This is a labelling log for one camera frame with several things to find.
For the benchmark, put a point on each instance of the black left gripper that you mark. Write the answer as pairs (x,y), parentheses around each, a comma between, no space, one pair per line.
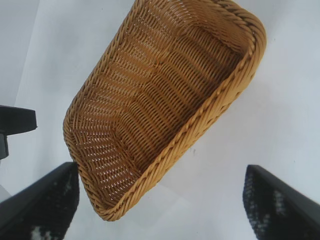
(15,120)

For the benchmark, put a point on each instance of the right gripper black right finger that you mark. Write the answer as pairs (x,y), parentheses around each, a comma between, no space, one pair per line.
(285,210)

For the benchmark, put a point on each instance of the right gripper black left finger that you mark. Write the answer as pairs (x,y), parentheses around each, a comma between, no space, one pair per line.
(37,207)

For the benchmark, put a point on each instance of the woven wicker basket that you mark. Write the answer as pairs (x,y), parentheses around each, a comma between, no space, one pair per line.
(162,100)

